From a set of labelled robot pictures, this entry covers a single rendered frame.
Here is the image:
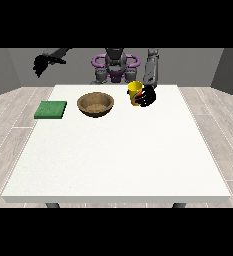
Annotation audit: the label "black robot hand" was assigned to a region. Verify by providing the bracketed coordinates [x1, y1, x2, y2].
[32, 54, 67, 79]
[134, 84, 157, 108]

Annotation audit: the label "yellow cup with melon print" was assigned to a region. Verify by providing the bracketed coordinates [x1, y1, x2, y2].
[127, 80, 145, 107]

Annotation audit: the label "green square pad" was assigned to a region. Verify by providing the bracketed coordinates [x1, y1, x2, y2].
[33, 100, 68, 120]

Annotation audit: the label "brown wooden bowl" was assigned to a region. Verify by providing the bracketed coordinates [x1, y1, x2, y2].
[76, 91, 116, 119]

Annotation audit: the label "grey robot trunk purple rings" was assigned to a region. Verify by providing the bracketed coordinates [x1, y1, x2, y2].
[89, 48, 142, 86]

